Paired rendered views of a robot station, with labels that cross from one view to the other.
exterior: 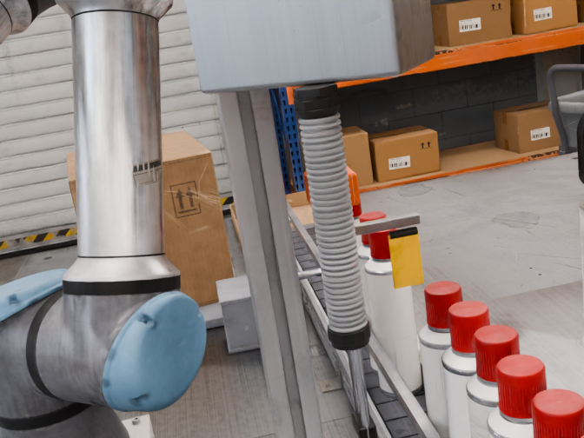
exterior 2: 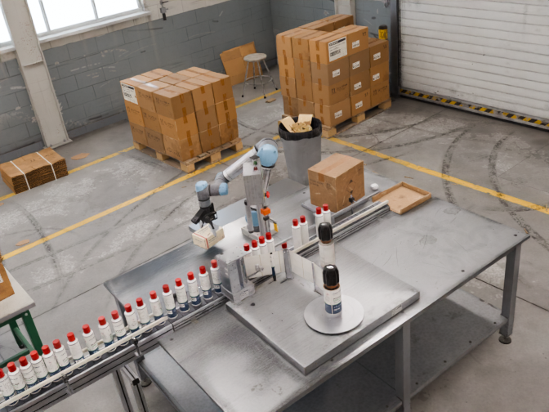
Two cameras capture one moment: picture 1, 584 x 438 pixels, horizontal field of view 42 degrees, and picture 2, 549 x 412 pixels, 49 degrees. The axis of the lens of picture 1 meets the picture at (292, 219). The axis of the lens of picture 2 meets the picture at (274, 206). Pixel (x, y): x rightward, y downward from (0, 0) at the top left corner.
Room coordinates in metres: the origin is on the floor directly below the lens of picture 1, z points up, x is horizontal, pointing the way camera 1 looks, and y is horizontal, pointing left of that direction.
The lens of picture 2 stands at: (-0.68, -2.77, 2.92)
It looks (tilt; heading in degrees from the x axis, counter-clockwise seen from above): 29 degrees down; 63
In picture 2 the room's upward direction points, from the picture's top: 7 degrees counter-clockwise
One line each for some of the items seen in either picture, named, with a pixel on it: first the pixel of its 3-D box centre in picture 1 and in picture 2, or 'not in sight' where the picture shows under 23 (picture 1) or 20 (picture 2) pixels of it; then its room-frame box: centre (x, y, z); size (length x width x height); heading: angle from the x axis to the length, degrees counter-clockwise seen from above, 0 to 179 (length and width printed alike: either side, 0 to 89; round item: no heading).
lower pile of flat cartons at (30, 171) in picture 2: not in sight; (33, 169); (-0.10, 4.36, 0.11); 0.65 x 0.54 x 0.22; 6
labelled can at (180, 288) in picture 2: not in sight; (181, 294); (0.03, -0.20, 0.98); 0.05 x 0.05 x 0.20
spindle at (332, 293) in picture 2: not in sight; (332, 290); (0.63, -0.73, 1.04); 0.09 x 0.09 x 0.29
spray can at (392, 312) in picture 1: (391, 309); (296, 234); (0.82, -0.10, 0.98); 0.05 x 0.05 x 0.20
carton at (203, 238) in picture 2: not in sight; (208, 235); (0.44, 0.35, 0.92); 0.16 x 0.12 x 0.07; 17
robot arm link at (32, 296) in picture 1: (36, 336); not in sight; (0.77, 0.30, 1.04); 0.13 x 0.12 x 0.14; 58
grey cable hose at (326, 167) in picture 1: (333, 221); (248, 217); (0.56, -0.03, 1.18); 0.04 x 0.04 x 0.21
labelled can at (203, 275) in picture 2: not in sight; (205, 282); (0.18, -0.18, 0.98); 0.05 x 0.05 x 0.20
